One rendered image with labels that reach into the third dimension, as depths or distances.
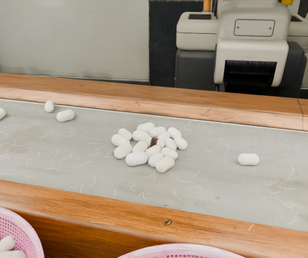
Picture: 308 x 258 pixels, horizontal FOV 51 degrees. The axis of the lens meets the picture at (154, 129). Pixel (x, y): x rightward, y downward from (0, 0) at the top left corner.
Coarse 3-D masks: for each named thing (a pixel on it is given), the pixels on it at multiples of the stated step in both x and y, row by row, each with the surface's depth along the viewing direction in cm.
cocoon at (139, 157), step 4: (136, 152) 54; (140, 152) 54; (144, 152) 54; (128, 156) 53; (132, 156) 53; (136, 156) 53; (140, 156) 53; (144, 156) 54; (128, 160) 53; (132, 160) 53; (136, 160) 53; (140, 160) 53; (144, 160) 54; (128, 164) 54; (132, 164) 53; (136, 164) 54
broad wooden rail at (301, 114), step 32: (0, 96) 79; (32, 96) 78; (64, 96) 76; (96, 96) 75; (128, 96) 74; (160, 96) 74; (192, 96) 74; (224, 96) 74; (256, 96) 74; (288, 128) 65
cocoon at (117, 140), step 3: (114, 135) 59; (117, 135) 59; (120, 135) 59; (114, 138) 59; (117, 138) 58; (120, 138) 58; (123, 138) 58; (126, 138) 58; (114, 141) 59; (117, 141) 58; (120, 141) 58; (123, 141) 58; (126, 141) 58; (129, 141) 59; (114, 144) 59; (117, 144) 58; (120, 144) 58
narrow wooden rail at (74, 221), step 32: (0, 192) 45; (32, 192) 45; (64, 192) 44; (32, 224) 42; (64, 224) 40; (96, 224) 39; (128, 224) 39; (160, 224) 39; (192, 224) 39; (224, 224) 39; (256, 224) 39; (64, 256) 44; (96, 256) 42; (192, 256) 37; (256, 256) 35; (288, 256) 35
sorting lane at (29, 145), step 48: (0, 144) 60; (48, 144) 60; (96, 144) 60; (192, 144) 60; (240, 144) 60; (288, 144) 60; (96, 192) 48; (144, 192) 48; (192, 192) 48; (240, 192) 48; (288, 192) 48
